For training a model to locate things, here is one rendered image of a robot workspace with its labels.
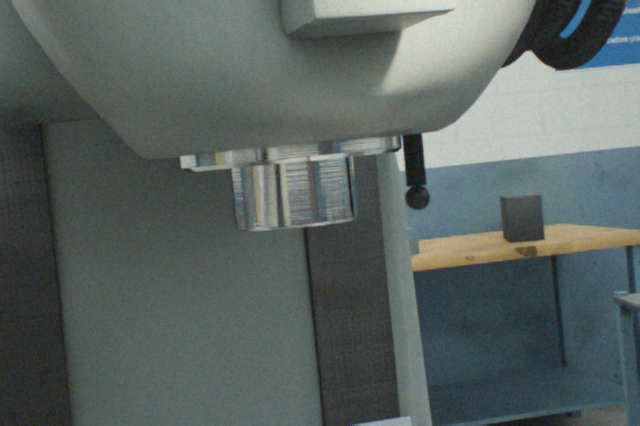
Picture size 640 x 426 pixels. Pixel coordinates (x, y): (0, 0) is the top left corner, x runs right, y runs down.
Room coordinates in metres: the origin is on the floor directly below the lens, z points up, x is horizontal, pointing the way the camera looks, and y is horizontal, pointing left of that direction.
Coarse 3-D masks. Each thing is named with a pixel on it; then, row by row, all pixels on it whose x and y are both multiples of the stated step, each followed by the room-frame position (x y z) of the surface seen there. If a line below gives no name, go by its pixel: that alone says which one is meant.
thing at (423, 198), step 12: (408, 144) 0.42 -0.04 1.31; (420, 144) 0.42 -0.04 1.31; (408, 156) 0.42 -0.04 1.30; (420, 156) 0.42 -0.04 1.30; (408, 168) 0.42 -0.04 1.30; (420, 168) 0.42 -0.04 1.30; (408, 180) 0.42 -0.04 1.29; (420, 180) 0.42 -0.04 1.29; (408, 192) 0.42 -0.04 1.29; (420, 192) 0.42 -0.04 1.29; (408, 204) 0.42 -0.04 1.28; (420, 204) 0.42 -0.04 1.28
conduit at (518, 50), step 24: (552, 0) 0.68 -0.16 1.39; (576, 0) 0.68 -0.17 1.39; (600, 0) 0.67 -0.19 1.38; (624, 0) 0.67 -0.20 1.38; (528, 24) 0.67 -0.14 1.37; (552, 24) 0.69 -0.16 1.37; (600, 24) 0.68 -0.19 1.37; (528, 48) 0.72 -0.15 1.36; (552, 48) 0.74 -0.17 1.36; (576, 48) 0.70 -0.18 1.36; (600, 48) 0.70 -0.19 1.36
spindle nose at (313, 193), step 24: (240, 168) 0.39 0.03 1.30; (264, 168) 0.39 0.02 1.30; (288, 168) 0.38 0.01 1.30; (312, 168) 0.38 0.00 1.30; (336, 168) 0.39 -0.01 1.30; (240, 192) 0.39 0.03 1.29; (264, 192) 0.39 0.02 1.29; (288, 192) 0.38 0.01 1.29; (312, 192) 0.38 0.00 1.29; (336, 192) 0.39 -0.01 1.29; (240, 216) 0.40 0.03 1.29; (264, 216) 0.39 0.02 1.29; (288, 216) 0.38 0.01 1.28; (312, 216) 0.38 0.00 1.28; (336, 216) 0.39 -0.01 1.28
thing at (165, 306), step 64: (0, 128) 0.74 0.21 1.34; (64, 128) 0.75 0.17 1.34; (0, 192) 0.73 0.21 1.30; (64, 192) 0.75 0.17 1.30; (128, 192) 0.76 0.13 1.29; (192, 192) 0.77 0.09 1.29; (384, 192) 0.81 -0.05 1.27; (0, 256) 0.73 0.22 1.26; (64, 256) 0.75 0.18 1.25; (128, 256) 0.76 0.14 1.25; (192, 256) 0.77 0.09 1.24; (256, 256) 0.78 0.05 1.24; (320, 256) 0.79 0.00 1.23; (384, 256) 0.80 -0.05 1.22; (0, 320) 0.73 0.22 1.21; (64, 320) 0.75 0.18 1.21; (128, 320) 0.76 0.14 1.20; (192, 320) 0.77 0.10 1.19; (256, 320) 0.78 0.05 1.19; (320, 320) 0.79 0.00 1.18; (384, 320) 0.80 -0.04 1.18; (0, 384) 0.73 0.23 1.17; (64, 384) 0.74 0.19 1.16; (128, 384) 0.76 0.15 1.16; (192, 384) 0.77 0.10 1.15; (256, 384) 0.78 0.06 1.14; (320, 384) 0.79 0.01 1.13; (384, 384) 0.80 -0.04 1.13
